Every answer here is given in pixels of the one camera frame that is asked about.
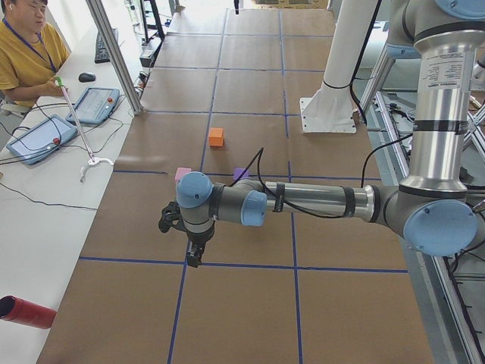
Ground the black keyboard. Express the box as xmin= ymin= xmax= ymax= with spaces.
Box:
xmin=94 ymin=32 xmax=111 ymax=64

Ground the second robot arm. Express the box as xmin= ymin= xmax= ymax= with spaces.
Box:
xmin=386 ymin=1 xmax=484 ymax=55

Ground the red cylinder tube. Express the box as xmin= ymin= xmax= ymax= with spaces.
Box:
xmin=1 ymin=296 xmax=57 ymax=329

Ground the orange foam block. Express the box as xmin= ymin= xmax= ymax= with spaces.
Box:
xmin=208 ymin=127 xmax=224 ymax=147

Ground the near teach pendant tablet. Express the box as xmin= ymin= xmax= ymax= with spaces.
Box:
xmin=6 ymin=115 xmax=78 ymax=165

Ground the far teach pendant tablet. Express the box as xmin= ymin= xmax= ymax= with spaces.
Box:
xmin=74 ymin=86 xmax=120 ymax=126

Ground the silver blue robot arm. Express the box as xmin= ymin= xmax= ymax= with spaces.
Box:
xmin=158 ymin=1 xmax=484 ymax=267

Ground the pink foam block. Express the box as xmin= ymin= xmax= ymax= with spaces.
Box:
xmin=174 ymin=167 xmax=192 ymax=183

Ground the pink reacher grabber tool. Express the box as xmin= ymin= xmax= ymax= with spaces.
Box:
xmin=54 ymin=76 xmax=114 ymax=183

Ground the aluminium frame post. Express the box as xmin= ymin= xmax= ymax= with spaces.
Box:
xmin=86 ymin=0 xmax=143 ymax=115

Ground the teach pendant tablet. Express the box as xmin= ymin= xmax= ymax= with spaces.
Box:
xmin=74 ymin=86 xmax=120 ymax=126
xmin=6 ymin=115 xmax=78 ymax=165

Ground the black computer mouse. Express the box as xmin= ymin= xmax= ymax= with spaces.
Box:
xmin=78 ymin=72 xmax=96 ymax=83

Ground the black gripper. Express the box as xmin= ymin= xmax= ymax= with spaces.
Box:
xmin=186 ymin=234 xmax=208 ymax=267

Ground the purple foam block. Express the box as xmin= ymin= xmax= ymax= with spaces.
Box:
xmin=233 ymin=168 xmax=249 ymax=181

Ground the person in yellow shirt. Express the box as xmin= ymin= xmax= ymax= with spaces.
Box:
xmin=1 ymin=0 xmax=70 ymax=108

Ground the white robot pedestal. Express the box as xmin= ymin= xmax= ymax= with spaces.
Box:
xmin=300 ymin=0 xmax=380 ymax=133

